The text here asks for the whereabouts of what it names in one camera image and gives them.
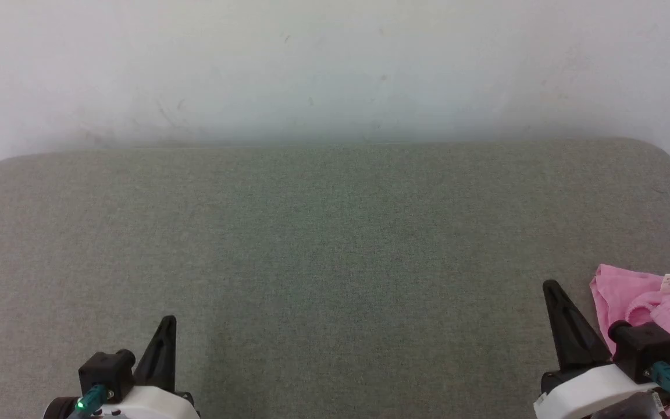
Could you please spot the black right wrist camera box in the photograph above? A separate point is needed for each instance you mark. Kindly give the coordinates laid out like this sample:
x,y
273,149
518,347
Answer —
x,y
646,346

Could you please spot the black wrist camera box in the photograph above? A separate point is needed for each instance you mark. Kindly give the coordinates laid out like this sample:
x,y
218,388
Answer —
x,y
105,369
646,346

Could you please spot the pink garment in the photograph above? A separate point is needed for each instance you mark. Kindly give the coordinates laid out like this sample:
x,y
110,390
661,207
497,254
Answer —
x,y
626,291

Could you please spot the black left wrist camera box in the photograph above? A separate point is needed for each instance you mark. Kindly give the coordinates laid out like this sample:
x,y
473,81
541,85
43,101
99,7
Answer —
x,y
105,369

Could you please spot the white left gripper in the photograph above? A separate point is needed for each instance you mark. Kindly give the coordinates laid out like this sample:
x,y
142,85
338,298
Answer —
x,y
149,404

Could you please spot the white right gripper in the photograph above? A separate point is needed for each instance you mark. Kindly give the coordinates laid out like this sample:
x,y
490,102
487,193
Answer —
x,y
591,393

